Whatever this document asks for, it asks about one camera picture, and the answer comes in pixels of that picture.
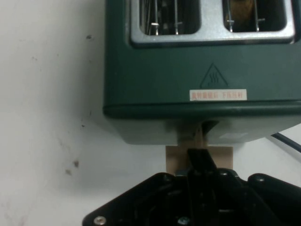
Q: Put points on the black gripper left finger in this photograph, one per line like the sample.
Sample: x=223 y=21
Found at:
x=150 y=200

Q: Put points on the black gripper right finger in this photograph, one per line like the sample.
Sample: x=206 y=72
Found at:
x=258 y=202

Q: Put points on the cardboard-covered toaster lever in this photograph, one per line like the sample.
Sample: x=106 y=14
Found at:
x=175 y=157

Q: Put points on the white label with red print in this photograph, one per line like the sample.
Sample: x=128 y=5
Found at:
x=218 y=95

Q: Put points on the dark green two-slot toaster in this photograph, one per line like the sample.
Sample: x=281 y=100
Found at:
x=152 y=77

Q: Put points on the brown toast slice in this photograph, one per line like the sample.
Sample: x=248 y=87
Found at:
x=242 y=9

